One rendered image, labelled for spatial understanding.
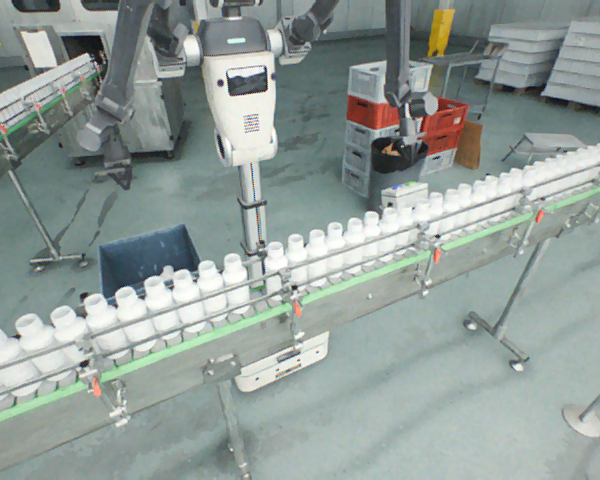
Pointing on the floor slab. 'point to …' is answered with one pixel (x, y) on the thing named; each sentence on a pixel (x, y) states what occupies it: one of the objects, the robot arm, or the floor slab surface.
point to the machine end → (61, 11)
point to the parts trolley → (465, 74)
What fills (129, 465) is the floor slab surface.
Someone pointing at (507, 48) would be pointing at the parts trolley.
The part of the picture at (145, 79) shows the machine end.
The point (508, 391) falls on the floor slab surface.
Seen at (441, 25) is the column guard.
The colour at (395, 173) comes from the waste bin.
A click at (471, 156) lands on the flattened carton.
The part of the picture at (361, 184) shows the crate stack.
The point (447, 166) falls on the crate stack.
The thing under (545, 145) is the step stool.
